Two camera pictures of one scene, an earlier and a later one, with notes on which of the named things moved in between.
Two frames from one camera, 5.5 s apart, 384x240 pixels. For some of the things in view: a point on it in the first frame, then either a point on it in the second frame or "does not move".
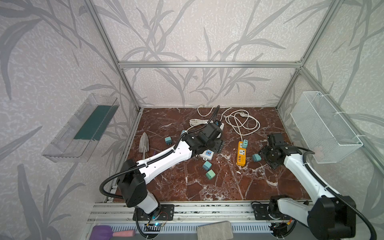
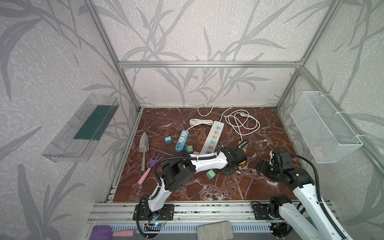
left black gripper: (214, 144) -> (237, 154)
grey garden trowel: (144, 144) does not move
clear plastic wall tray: (75, 142) does not move
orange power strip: (241, 155) does not move
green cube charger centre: (210, 174) does not move
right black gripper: (270, 141) -> (272, 157)
